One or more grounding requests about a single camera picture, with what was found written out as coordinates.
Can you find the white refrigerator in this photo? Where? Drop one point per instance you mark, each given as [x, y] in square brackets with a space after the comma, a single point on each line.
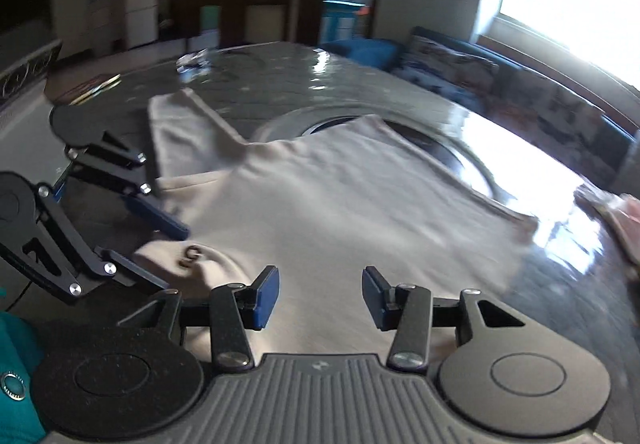
[141, 22]

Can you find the butterfly cushion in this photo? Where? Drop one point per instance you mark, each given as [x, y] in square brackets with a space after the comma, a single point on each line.
[464, 79]
[561, 123]

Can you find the blue white cabinet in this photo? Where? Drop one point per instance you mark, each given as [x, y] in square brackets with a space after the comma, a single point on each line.
[339, 20]

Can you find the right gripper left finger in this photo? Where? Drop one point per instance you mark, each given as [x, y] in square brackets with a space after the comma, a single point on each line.
[236, 308]

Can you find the clear-lens eyeglasses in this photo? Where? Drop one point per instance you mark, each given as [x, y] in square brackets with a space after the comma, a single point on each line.
[205, 59]

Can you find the right butterfly cushion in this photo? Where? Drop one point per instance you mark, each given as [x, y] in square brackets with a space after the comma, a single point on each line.
[561, 123]

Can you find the round black induction cooktop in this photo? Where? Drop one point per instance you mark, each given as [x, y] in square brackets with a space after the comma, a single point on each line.
[415, 134]

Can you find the teal sleeve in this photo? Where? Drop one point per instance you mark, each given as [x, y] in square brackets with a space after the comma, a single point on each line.
[20, 356]

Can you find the left butterfly cushion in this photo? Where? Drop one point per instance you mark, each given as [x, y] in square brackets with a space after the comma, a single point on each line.
[464, 79]

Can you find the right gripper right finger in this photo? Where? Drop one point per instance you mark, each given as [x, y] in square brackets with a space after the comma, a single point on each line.
[406, 310]

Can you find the cream white garment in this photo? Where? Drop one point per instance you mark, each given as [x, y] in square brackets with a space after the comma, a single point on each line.
[321, 209]

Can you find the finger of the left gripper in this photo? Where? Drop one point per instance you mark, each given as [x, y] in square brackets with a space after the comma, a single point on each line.
[129, 273]
[149, 208]

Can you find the blue sofa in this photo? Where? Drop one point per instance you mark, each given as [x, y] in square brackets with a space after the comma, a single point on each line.
[385, 54]

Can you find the pink item in bag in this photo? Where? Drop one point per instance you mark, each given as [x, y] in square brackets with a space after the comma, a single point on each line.
[620, 213]

